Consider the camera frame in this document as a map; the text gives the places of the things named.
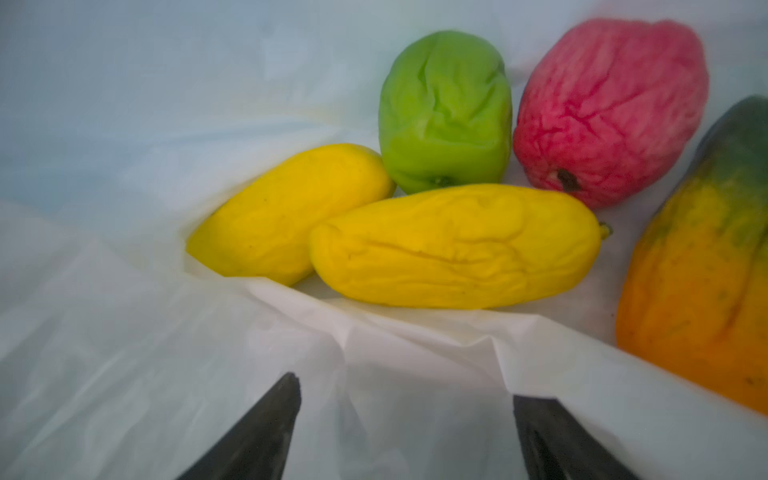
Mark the pink red fruit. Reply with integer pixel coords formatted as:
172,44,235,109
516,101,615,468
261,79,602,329
513,18,710,208

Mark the yellow mango fruit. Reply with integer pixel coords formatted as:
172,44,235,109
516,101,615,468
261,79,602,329
309,184,612,310
186,143,395,286

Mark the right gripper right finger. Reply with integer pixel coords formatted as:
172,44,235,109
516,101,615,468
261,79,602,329
513,395,638,480

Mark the white plastic bag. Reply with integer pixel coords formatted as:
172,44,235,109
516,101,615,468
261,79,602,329
1,1,767,479

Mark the green orange papaya fruit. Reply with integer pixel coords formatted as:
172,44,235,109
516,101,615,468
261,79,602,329
616,95,767,413

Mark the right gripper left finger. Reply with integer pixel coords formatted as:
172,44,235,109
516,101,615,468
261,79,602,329
178,372,302,480

